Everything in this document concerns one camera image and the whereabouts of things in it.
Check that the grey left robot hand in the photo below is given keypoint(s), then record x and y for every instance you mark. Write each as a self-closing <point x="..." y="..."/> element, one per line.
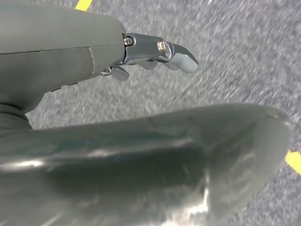
<point x="59" y="46"/>

